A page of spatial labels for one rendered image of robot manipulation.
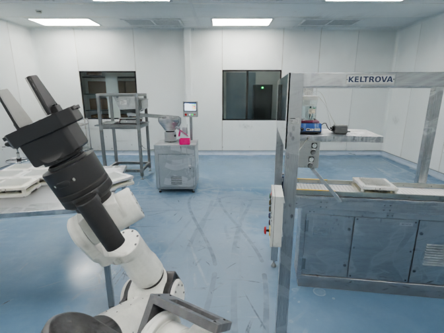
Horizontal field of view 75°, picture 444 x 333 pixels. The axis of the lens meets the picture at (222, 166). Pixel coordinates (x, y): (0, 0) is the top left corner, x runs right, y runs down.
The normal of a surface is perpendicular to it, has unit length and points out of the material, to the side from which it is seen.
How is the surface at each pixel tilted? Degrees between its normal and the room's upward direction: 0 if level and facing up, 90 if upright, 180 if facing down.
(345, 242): 90
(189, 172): 90
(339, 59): 90
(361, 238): 90
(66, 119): 80
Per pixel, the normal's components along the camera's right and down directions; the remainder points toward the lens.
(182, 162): 0.00, 0.24
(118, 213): 0.38, 0.20
